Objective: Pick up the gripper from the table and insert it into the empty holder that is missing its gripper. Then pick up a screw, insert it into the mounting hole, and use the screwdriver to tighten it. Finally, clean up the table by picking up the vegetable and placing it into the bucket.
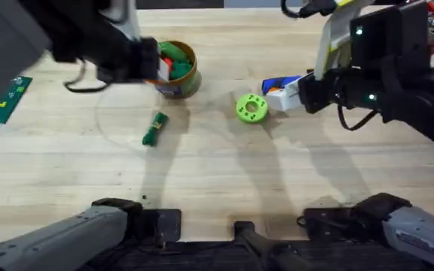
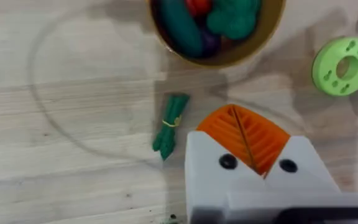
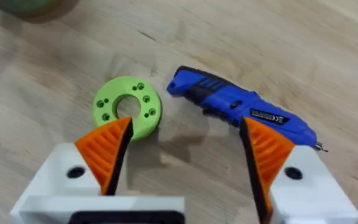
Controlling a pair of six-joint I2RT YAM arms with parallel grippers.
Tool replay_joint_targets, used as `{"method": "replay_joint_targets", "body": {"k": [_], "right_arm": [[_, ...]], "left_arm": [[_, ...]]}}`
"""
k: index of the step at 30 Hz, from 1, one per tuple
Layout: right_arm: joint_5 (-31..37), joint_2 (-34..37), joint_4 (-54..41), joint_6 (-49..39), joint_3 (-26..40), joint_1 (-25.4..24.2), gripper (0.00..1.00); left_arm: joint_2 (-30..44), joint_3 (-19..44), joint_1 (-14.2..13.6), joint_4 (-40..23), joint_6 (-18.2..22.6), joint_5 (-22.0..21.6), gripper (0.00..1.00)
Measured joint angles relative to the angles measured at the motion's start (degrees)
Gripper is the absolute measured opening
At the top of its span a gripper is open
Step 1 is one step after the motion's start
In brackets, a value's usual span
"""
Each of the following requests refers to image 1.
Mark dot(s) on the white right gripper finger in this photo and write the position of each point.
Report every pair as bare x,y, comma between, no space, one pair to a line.
285,98

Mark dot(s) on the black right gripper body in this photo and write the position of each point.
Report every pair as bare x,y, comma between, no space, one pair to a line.
386,56

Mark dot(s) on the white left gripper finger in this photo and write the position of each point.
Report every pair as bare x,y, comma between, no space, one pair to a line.
164,73

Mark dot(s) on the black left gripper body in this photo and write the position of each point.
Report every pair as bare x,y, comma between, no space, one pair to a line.
126,60

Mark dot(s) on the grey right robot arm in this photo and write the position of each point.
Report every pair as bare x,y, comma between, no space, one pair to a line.
420,233

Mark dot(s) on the green vegetable toy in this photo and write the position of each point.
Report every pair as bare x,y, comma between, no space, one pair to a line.
153,130

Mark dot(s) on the tub with toys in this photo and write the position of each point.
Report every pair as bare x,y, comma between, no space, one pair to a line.
187,84

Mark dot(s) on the left wrist upright plate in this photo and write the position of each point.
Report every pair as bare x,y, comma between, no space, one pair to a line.
124,20

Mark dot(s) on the wrist upright plate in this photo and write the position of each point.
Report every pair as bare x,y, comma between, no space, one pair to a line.
124,20
334,41

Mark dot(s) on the green disc with holes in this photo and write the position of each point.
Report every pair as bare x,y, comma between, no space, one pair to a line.
244,113

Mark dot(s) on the right wrist upright plate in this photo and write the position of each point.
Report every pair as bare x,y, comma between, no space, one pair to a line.
334,41

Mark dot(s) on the green board with blocks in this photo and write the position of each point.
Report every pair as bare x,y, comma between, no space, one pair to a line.
8,99

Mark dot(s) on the black rail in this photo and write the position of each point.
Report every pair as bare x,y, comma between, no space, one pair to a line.
209,257

